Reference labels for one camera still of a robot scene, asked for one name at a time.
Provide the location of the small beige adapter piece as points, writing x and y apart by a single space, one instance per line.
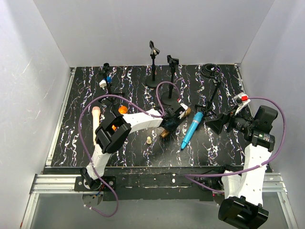
149 140

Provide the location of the tripod shock-mount mic stand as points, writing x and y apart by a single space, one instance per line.
212 72

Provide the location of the black marbled table mat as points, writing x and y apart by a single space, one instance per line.
144 146

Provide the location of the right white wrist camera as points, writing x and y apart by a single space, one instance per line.
241 100

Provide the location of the round-base mic stand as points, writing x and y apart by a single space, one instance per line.
151 81
170 97

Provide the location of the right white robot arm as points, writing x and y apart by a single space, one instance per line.
243 203

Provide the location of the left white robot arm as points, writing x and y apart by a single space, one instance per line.
110 135

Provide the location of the left tripod clip stand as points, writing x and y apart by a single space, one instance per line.
106 81

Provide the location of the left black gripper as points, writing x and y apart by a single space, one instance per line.
170 122

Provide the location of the blue microphone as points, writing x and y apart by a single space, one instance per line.
195 122

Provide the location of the gold microphone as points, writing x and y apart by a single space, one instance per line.
165 133

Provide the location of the pink microphone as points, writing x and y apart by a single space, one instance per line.
96 112

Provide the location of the orange microphone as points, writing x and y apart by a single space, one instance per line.
122 110

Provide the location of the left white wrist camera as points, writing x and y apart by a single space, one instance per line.
183 111

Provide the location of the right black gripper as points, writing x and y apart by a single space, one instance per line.
228 121

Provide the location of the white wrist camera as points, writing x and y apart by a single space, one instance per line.
241 100
183 111

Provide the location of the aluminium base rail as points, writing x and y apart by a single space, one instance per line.
243 205

